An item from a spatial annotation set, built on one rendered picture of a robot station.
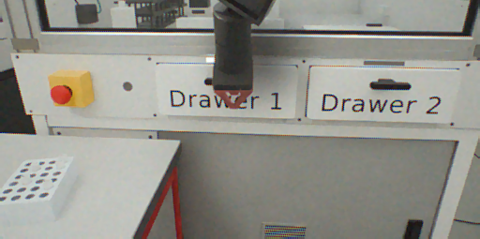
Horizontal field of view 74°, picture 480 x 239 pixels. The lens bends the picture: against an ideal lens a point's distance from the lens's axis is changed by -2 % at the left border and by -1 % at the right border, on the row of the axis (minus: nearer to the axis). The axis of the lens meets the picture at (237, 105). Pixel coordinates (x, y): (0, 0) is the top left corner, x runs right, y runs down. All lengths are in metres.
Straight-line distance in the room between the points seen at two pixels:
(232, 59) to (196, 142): 0.31
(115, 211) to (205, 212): 0.36
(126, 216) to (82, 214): 0.07
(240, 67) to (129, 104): 0.32
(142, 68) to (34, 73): 0.25
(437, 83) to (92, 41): 0.70
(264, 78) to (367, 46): 0.21
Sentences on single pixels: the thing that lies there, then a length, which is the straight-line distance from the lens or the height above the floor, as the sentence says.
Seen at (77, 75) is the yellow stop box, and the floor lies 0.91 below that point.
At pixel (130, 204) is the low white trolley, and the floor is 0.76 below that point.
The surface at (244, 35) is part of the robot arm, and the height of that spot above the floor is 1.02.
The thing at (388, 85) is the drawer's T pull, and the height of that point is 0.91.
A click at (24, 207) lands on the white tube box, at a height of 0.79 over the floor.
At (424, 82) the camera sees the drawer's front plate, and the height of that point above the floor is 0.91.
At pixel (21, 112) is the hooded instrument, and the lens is 1.45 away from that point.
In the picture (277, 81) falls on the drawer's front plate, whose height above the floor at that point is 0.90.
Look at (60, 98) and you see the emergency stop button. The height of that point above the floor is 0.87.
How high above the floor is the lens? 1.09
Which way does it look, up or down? 22 degrees down
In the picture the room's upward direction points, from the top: straight up
